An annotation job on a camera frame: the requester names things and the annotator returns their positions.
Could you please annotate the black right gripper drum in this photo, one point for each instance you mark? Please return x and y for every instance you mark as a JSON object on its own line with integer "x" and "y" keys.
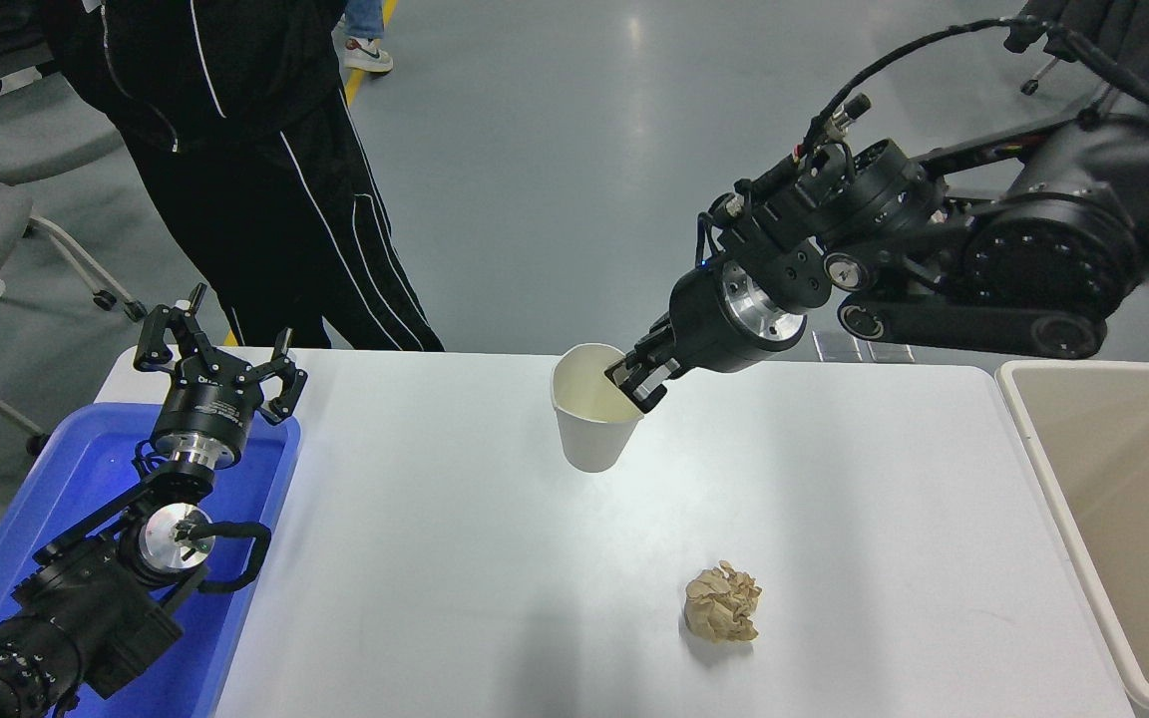
{"x": 709, "y": 324}

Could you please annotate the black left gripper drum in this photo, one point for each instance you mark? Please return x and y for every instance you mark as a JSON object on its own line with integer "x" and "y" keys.
{"x": 205, "y": 409}

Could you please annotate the white paper cup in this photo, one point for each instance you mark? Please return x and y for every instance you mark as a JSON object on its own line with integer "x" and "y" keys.
{"x": 584, "y": 439}

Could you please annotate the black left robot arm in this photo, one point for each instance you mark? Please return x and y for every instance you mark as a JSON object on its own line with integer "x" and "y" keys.
{"x": 96, "y": 608}

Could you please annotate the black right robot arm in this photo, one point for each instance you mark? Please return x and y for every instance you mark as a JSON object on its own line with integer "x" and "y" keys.
{"x": 1053, "y": 249}

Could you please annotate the blue plastic tray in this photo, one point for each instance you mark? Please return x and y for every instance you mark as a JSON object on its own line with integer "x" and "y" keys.
{"x": 255, "y": 469}

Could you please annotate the metal floor plate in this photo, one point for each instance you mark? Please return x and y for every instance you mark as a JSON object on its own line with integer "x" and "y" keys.
{"x": 834, "y": 351}
{"x": 892, "y": 353}

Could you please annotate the person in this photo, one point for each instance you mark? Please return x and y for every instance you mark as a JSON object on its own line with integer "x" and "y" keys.
{"x": 367, "y": 55}
{"x": 235, "y": 150}

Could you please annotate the crumpled tan paper ball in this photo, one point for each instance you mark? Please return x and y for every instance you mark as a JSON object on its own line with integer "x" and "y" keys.
{"x": 722, "y": 603}

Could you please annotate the large pale plastic bin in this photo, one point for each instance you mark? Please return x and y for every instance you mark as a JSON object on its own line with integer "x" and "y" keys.
{"x": 1133, "y": 479}

